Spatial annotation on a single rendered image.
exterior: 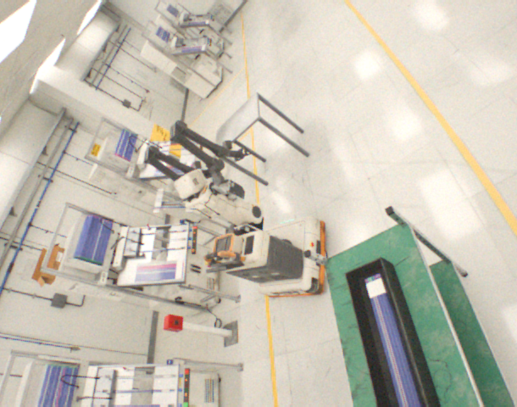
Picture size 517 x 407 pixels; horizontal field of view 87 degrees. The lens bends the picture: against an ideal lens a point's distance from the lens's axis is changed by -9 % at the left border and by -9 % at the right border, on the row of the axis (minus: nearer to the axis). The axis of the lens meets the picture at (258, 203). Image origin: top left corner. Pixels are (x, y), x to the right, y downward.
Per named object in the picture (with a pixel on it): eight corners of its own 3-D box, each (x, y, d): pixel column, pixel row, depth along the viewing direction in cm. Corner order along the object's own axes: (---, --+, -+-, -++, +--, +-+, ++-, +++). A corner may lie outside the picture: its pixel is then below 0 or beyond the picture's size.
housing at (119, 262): (133, 232, 336) (128, 225, 325) (125, 271, 306) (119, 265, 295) (127, 233, 336) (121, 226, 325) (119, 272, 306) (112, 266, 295)
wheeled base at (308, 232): (326, 295, 244) (308, 289, 230) (271, 298, 287) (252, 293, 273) (327, 221, 274) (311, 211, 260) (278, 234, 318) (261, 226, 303)
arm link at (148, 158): (138, 160, 223) (143, 156, 216) (146, 148, 231) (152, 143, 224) (185, 193, 245) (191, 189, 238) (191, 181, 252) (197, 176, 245)
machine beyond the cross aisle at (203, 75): (233, 54, 681) (163, -3, 572) (234, 70, 630) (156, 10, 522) (199, 92, 755) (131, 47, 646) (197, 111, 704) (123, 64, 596)
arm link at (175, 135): (163, 138, 194) (170, 131, 187) (171, 125, 201) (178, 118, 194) (214, 176, 215) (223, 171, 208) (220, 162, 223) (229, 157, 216)
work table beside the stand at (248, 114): (309, 155, 335) (258, 116, 289) (266, 186, 374) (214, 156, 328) (303, 130, 362) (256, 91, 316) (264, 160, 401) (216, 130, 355)
